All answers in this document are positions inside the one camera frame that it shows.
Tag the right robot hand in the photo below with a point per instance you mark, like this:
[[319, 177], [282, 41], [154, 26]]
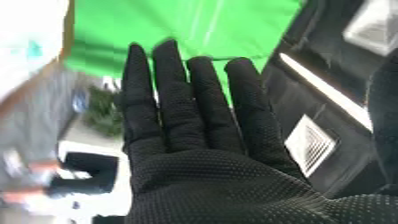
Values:
[[214, 186]]

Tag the person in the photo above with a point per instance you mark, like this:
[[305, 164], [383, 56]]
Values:
[[42, 133]]

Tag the blue flower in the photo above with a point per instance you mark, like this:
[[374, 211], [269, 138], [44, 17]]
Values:
[[33, 50]]

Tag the white sheet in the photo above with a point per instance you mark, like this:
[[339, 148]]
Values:
[[24, 40]]

